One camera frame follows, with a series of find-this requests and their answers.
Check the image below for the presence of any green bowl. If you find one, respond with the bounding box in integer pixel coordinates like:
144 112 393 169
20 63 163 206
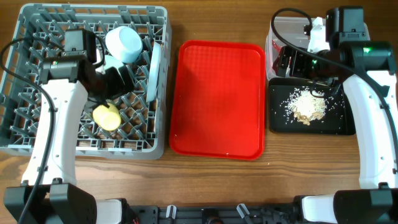
96 55 124 74

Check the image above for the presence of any yellow cup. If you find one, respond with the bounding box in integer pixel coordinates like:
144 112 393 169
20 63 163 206
93 103 121 131

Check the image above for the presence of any light blue plate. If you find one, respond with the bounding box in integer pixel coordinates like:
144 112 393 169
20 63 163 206
146 42 162 103

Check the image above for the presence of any light blue bowl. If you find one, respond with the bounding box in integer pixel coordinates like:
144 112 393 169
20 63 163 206
105 26 143 63

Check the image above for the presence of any red snack wrapper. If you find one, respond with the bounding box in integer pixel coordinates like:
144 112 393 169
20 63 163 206
272 40 281 72

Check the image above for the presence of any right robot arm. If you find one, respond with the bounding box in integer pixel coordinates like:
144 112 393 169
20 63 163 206
273 6 397 223

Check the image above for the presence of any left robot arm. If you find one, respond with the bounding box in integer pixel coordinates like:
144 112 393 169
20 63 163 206
4 29 140 223

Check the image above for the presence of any grey plastic dishwasher rack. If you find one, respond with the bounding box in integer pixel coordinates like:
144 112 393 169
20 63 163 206
1 3 172 159

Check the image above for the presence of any clear plastic bin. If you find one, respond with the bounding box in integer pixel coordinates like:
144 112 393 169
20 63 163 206
266 16 371 80

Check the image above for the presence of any food scraps pile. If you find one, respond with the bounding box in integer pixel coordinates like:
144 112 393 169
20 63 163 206
279 86 335 126

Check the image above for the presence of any black plastic tray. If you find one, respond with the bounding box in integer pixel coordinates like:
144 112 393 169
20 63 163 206
268 78 356 136

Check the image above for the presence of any red plastic tray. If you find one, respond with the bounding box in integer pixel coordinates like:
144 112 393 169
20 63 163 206
169 40 266 161

